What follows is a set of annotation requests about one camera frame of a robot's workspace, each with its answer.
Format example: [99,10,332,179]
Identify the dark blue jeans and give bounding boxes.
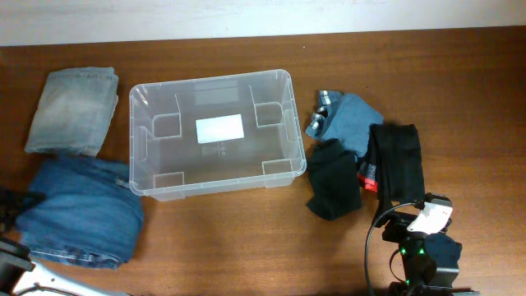
[16,157,145,269]

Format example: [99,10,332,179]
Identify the light blue jeans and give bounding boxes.
[25,67,119,157]

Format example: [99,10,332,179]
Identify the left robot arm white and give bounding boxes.
[1,187,124,295]

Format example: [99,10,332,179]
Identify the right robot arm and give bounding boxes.
[382,192,480,296]

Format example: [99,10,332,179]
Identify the black garment with red trim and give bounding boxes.
[358,124,425,227]

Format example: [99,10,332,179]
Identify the black folded garment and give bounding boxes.
[307,139,362,220]

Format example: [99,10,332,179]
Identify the blue grey folded garment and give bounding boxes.
[305,90,384,160]

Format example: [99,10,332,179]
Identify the clear plastic storage bin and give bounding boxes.
[129,69,307,201]

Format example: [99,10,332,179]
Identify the white label in bin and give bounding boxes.
[196,114,244,144]

